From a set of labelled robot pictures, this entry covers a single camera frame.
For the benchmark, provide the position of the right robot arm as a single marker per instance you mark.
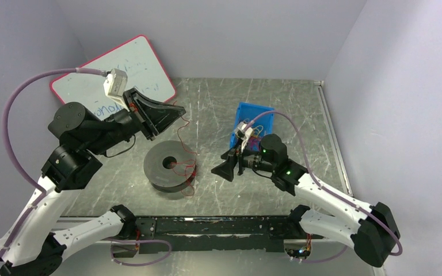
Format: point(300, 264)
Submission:
point(370, 230)

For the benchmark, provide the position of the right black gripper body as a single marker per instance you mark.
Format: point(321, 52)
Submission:
point(239, 163)

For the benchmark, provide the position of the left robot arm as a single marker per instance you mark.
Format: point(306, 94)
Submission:
point(30, 246)

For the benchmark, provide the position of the grey cable spool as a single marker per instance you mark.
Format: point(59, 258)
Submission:
point(170, 166)

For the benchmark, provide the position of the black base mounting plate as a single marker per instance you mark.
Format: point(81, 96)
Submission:
point(223, 233)

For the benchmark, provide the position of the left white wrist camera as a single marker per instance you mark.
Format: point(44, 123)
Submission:
point(114, 86)

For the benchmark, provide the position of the pink framed whiteboard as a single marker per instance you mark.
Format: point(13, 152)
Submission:
point(137, 58)

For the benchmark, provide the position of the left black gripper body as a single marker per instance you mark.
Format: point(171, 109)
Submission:
point(139, 115)

